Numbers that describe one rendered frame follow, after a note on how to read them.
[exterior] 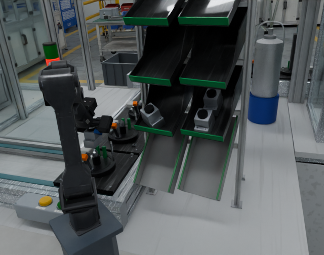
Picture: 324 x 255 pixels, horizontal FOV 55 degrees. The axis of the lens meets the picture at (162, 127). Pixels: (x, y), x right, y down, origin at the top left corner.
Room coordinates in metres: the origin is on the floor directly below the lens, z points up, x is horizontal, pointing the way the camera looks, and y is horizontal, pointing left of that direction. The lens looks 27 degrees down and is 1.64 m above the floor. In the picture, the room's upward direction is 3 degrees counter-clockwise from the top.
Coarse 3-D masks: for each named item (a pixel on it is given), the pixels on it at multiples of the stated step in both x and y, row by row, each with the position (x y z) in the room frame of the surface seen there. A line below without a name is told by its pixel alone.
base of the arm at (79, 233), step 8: (96, 208) 0.62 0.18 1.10; (72, 216) 0.59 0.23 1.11; (80, 216) 0.59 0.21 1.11; (88, 216) 0.60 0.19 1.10; (96, 216) 0.62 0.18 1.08; (72, 224) 0.60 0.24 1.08; (80, 224) 0.59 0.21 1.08; (88, 224) 0.59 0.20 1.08; (96, 224) 0.61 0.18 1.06; (80, 232) 0.58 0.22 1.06
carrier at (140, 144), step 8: (128, 120) 1.29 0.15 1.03; (120, 128) 1.24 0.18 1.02; (128, 128) 1.29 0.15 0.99; (104, 136) 1.27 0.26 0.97; (112, 136) 1.23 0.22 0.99; (120, 136) 1.20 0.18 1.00; (128, 136) 1.22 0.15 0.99; (136, 136) 1.22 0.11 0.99; (104, 144) 1.19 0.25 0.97; (112, 144) 1.19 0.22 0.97; (120, 144) 1.18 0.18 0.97; (128, 144) 1.18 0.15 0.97; (144, 144) 1.17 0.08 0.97; (120, 152) 1.13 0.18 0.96; (128, 152) 1.12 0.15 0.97; (136, 152) 1.11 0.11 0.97
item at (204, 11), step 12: (192, 0) 0.91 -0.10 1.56; (204, 0) 0.92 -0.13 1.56; (216, 0) 0.90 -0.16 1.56; (228, 0) 0.88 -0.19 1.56; (240, 0) 0.87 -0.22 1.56; (180, 12) 0.85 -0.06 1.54; (192, 12) 0.87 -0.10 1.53; (204, 12) 0.86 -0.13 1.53; (216, 12) 0.85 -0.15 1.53; (228, 12) 0.83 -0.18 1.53; (180, 24) 0.84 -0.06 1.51; (192, 24) 0.82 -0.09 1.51; (204, 24) 0.81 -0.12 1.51; (216, 24) 0.79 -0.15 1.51; (228, 24) 0.78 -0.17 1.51
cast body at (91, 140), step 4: (92, 128) 1.00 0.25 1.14; (84, 132) 1.00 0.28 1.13; (88, 132) 1.00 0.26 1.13; (92, 132) 0.99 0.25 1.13; (88, 136) 1.00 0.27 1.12; (92, 136) 0.99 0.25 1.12; (96, 136) 1.00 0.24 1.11; (100, 136) 1.03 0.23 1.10; (84, 140) 0.99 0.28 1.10; (88, 140) 0.99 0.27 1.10; (92, 140) 0.99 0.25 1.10; (96, 140) 0.99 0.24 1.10; (100, 140) 1.02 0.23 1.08; (84, 144) 0.99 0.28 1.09; (88, 144) 0.98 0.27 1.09; (92, 144) 0.98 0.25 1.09; (96, 144) 0.99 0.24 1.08
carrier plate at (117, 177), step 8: (120, 160) 1.05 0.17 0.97; (128, 160) 1.05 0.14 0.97; (120, 168) 1.00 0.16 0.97; (128, 168) 0.99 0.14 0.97; (112, 176) 0.95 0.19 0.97; (120, 176) 0.95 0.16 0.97; (56, 184) 0.93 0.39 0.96; (96, 184) 0.91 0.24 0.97; (104, 184) 0.90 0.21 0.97; (112, 184) 0.90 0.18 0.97; (104, 192) 0.87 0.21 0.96; (112, 192) 0.86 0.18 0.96
